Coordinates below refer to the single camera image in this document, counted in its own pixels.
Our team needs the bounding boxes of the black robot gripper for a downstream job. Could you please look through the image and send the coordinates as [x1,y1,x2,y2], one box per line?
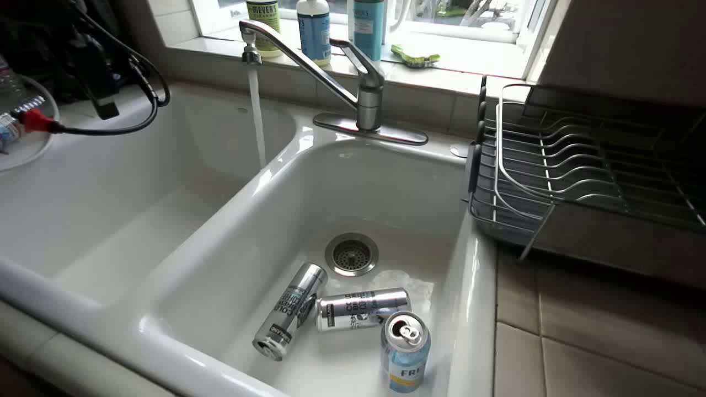
[0,0,130,121]

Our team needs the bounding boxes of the chrome kitchen faucet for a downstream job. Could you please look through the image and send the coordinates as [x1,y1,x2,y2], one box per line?
[237,20,427,145]

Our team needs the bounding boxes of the green soap bottle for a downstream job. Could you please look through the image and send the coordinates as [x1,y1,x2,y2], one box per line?
[245,0,281,59]

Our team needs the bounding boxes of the white double basin sink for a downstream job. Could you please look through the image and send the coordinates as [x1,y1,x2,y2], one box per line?
[0,83,493,397]

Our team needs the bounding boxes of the blue bottle white cap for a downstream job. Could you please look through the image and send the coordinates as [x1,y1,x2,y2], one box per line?
[295,0,331,65]

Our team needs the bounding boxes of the teal bottle on windowsill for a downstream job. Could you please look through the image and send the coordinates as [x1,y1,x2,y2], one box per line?
[347,0,385,61]

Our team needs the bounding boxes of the green cloth on windowsill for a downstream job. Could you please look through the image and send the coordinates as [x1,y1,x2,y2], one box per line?
[390,44,440,70]

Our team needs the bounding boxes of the lying silver can left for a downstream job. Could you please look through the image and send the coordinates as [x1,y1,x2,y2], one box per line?
[251,263,326,362]

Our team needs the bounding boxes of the lying silver can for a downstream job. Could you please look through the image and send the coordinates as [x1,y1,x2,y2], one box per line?
[251,263,326,362]
[316,286,411,332]

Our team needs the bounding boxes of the metal sink drain strainer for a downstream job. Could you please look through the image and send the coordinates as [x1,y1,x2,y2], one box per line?
[324,233,380,278]

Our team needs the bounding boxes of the lying silver can middle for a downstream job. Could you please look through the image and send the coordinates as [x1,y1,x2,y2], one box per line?
[316,286,411,332]

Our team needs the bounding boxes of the upright blue drink can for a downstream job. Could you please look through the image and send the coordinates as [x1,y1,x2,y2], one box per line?
[382,312,429,393]

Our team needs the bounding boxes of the metal dish drying rack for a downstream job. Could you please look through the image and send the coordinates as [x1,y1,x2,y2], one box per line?
[468,83,706,289]

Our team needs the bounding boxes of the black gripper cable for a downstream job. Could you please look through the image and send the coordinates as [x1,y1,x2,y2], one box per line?
[42,0,171,140]

